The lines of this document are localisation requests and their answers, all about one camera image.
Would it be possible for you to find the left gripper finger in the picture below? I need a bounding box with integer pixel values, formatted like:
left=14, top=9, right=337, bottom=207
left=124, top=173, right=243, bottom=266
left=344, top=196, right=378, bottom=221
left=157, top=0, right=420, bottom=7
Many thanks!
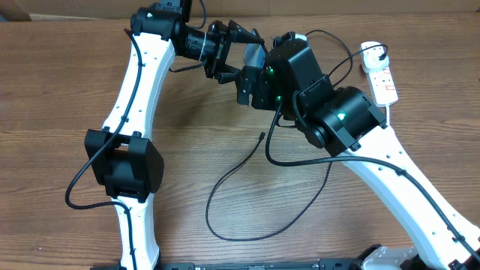
left=215, top=64, right=241, bottom=84
left=228, top=20, right=264, bottom=44

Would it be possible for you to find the Samsung Galaxy smartphone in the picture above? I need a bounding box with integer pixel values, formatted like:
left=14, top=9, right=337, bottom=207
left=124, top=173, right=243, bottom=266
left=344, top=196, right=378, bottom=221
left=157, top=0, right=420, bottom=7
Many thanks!
left=243, top=43, right=266, bottom=69

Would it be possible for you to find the black USB charging cable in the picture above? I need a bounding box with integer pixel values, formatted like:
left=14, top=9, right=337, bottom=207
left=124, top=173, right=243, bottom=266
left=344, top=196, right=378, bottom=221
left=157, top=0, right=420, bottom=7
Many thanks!
left=205, top=29, right=389, bottom=242

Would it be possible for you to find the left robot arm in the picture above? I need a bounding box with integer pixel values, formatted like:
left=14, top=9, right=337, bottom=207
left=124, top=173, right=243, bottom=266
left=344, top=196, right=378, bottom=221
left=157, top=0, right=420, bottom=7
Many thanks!
left=85, top=1, right=263, bottom=269

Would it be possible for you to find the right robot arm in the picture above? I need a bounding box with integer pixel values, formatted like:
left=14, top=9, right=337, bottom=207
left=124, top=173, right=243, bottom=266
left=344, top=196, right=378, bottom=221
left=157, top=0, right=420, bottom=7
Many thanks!
left=237, top=32, right=479, bottom=269

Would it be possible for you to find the white charger plug adapter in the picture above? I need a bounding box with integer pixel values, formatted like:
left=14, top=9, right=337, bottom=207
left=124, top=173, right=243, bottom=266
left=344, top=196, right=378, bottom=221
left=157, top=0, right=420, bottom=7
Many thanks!
left=359, top=41, right=390, bottom=74

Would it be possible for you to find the white power strip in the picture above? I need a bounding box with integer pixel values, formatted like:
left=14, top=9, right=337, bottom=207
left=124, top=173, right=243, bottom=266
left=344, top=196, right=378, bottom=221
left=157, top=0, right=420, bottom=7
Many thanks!
left=366, top=67, right=398, bottom=107

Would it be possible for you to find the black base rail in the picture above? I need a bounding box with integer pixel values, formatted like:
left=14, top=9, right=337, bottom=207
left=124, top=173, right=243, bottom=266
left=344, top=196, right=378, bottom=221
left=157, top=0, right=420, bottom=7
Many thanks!
left=153, top=258, right=361, bottom=270

